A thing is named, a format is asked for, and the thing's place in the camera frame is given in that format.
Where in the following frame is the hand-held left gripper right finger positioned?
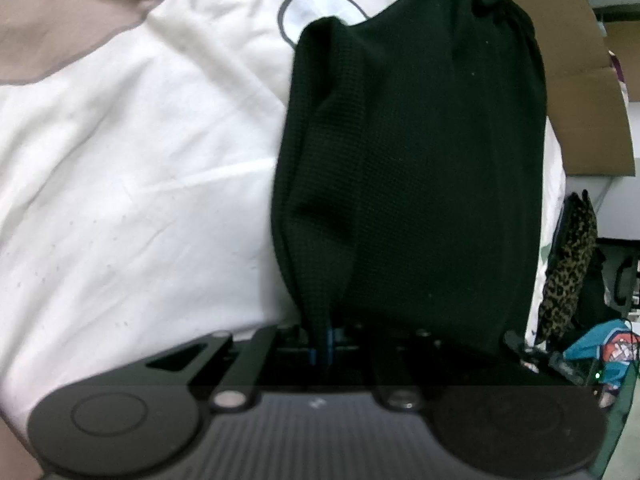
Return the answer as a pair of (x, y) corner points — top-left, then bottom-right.
(324, 327), (501, 413)

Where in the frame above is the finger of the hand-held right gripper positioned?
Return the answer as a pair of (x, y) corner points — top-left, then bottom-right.
(502, 329), (588, 386)

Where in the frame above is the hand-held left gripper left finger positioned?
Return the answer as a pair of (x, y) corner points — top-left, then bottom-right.
(145, 327), (321, 413)

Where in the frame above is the black garment bear print lining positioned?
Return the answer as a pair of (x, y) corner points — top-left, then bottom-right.
(270, 0), (548, 368)

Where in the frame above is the teal cartoon printed cloth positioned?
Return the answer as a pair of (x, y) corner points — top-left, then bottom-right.
(562, 319), (640, 393)

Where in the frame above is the black folded cloth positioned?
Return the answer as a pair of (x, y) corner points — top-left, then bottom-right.
(575, 247), (623, 333)

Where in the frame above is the leopard print garment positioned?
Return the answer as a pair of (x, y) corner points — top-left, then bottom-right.
(537, 190), (599, 342)

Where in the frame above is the green cloth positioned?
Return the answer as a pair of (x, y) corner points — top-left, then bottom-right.
(595, 355), (640, 480)

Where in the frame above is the bear printed white blanket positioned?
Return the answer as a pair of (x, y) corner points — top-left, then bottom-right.
(0, 0), (568, 431)

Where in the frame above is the brown cardboard sheet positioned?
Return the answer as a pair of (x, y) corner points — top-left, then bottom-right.
(432, 0), (637, 177)

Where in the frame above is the purple white refill bag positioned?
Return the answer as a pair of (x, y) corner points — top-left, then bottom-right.
(610, 50), (630, 93)

